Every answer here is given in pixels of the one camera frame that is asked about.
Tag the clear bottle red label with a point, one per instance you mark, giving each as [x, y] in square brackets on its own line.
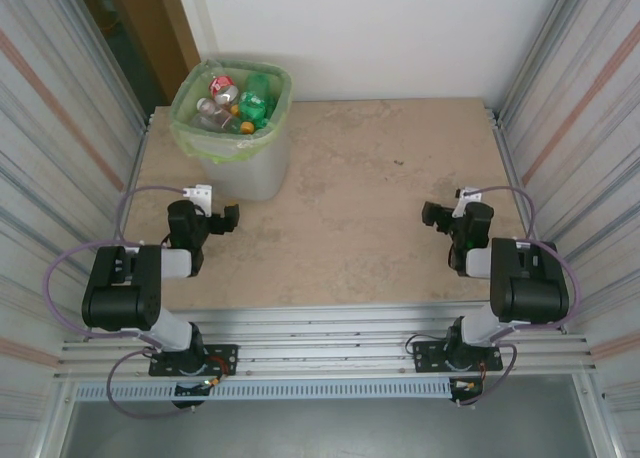
[221, 84]

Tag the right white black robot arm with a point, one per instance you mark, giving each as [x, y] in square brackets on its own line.
[530, 288]

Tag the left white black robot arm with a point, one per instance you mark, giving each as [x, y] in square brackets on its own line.
[120, 298]

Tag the translucent plastic waste bin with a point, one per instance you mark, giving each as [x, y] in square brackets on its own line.
[265, 188]

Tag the green plastic bin liner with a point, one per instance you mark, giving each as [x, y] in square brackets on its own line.
[225, 147]

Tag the left base power lead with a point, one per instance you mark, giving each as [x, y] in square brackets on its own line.
[214, 380]

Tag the base power lead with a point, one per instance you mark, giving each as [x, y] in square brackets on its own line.
[214, 380]
[467, 385]

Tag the right base power lead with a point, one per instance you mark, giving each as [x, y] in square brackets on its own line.
[467, 385]

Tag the brown wooden door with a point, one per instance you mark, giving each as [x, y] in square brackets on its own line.
[147, 38]

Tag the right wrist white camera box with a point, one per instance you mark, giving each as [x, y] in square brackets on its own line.
[466, 200]

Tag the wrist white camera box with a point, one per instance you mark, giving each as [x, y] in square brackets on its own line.
[199, 194]
[466, 200]

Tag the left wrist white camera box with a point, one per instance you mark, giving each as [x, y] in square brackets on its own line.
[199, 194]

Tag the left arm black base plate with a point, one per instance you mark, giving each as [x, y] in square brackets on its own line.
[225, 358]

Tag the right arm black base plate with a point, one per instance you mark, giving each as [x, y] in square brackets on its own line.
[425, 355]

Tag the aluminium rail frame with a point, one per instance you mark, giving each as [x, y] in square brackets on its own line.
[325, 328]

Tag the light wooden door frame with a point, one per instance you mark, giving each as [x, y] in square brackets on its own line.
[174, 8]

